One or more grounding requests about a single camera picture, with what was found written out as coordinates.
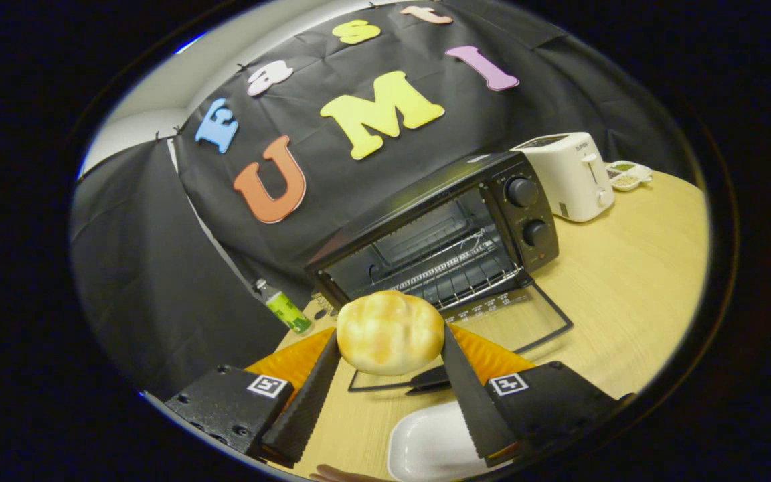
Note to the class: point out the white pop-up toaster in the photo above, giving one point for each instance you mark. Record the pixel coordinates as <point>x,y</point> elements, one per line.
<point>569,181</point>

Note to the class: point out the golden bread roll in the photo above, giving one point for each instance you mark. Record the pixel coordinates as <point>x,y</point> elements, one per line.
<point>389,331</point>

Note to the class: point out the green label plastic bottle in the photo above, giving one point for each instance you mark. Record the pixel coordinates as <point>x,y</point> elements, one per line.
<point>286,309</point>

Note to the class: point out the black toaster oven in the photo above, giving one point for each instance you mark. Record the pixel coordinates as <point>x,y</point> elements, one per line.
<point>526,221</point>

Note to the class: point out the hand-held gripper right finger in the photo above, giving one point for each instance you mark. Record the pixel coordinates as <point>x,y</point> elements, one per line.
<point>469,395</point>

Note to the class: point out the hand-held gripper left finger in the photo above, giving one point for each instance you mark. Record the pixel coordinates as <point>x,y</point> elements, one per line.
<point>308,402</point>

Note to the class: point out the white oval plate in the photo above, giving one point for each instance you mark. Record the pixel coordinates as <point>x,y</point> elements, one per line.
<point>425,445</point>

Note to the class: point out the white divided seed dish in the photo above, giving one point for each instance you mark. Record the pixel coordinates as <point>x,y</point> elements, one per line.
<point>626,177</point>

